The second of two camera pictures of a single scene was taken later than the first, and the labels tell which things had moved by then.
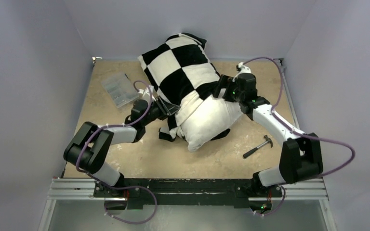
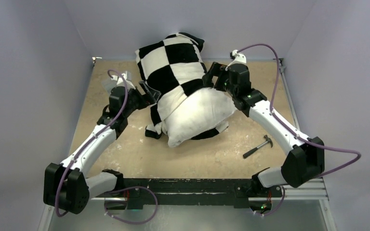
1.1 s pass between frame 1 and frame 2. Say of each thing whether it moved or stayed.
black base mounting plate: stayed
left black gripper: moved
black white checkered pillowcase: moved
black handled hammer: stayed
